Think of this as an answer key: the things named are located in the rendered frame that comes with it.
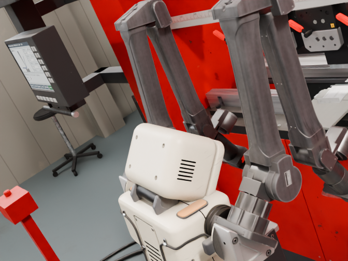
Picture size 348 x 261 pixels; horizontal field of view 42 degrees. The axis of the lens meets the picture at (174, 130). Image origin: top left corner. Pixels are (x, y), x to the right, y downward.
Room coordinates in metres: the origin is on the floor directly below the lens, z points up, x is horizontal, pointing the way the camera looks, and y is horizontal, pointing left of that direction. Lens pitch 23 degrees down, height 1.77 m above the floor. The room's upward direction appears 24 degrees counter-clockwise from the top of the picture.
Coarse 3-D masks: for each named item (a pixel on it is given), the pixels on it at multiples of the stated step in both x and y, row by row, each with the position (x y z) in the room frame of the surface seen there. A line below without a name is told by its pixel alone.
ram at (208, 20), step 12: (168, 0) 2.17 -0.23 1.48; (180, 0) 2.10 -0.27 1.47; (192, 0) 2.04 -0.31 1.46; (204, 0) 1.97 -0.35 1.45; (216, 0) 1.91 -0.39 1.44; (312, 0) 1.53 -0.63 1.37; (324, 0) 1.49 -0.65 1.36; (336, 0) 1.45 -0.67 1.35; (180, 12) 2.13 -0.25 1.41; (192, 12) 2.07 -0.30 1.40; (180, 24) 2.16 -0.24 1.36; (192, 24) 2.09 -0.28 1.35
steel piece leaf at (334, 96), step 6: (336, 90) 1.54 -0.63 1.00; (342, 90) 1.52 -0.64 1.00; (324, 96) 1.53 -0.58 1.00; (330, 96) 1.51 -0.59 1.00; (336, 96) 1.49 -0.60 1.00; (342, 96) 1.47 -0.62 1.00; (318, 102) 1.50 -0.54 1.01; (324, 102) 1.49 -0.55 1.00; (330, 102) 1.47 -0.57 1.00; (336, 102) 1.45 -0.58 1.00
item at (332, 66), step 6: (342, 48) 1.50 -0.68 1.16; (330, 54) 1.55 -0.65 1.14; (336, 54) 1.53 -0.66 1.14; (342, 54) 1.51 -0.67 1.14; (330, 60) 1.55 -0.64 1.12; (336, 60) 1.53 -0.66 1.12; (342, 60) 1.51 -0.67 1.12; (330, 66) 1.57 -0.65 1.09; (336, 66) 1.55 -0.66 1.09; (342, 66) 1.53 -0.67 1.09
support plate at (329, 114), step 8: (320, 96) 1.55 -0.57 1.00; (320, 104) 1.49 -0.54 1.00; (328, 104) 1.47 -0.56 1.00; (336, 104) 1.44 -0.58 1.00; (344, 104) 1.42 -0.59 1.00; (320, 112) 1.43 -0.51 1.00; (328, 112) 1.41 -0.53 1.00; (336, 112) 1.38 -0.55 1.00; (344, 112) 1.36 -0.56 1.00; (320, 120) 1.38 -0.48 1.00; (328, 120) 1.36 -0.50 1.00; (336, 120) 1.33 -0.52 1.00; (328, 128) 1.31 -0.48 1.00
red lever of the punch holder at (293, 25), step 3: (288, 21) 1.59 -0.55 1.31; (291, 21) 1.58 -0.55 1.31; (294, 21) 1.58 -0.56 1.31; (291, 24) 1.58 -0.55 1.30; (294, 24) 1.57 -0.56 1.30; (297, 24) 1.57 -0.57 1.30; (294, 27) 1.57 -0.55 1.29; (297, 27) 1.56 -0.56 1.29; (300, 27) 1.56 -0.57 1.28; (297, 30) 1.56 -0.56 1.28; (300, 30) 1.55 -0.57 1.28; (303, 30) 1.55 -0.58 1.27; (309, 30) 1.55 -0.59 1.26; (312, 30) 1.55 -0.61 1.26; (303, 33) 1.55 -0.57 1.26; (306, 33) 1.53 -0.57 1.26; (309, 33) 1.53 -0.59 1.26; (306, 36) 1.53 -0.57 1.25
